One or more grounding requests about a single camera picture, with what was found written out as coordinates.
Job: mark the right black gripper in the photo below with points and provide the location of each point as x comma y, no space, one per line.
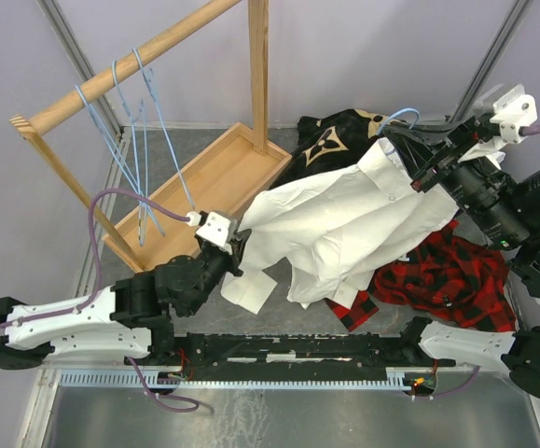
458,139

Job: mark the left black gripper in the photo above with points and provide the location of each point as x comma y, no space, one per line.
233,268

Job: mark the blue wire hanger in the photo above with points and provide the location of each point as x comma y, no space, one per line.
149,80
112,146
397,115
134,140

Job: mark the white shirt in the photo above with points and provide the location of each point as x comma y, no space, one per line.
335,229

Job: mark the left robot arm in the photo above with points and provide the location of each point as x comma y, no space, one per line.
132,318

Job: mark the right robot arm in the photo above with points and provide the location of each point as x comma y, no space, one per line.
508,212

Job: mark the red black plaid shirt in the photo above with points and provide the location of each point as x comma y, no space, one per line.
446,276

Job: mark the wooden clothes rack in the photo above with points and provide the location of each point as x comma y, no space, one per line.
226,176

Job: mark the black beige floral blanket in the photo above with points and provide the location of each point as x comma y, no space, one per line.
331,143

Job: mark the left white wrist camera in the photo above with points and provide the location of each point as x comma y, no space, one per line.
213,227

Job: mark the blue wire hanger front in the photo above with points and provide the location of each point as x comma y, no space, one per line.
112,146

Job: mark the grey slotted cable duct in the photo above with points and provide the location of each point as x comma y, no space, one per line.
394,381

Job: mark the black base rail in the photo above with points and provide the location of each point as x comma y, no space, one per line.
363,356

